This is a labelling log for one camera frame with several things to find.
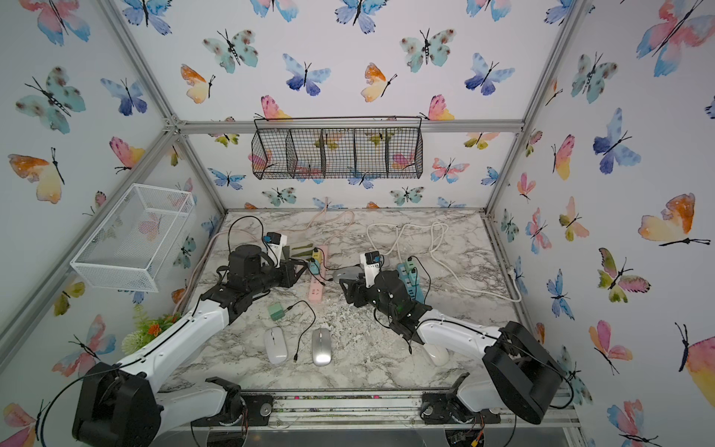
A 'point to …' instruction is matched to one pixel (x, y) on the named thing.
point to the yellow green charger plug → (317, 255)
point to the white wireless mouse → (276, 345)
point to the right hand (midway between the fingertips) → (351, 276)
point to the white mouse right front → (438, 355)
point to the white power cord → (438, 233)
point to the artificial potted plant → (144, 330)
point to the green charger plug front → (276, 311)
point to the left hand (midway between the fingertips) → (307, 262)
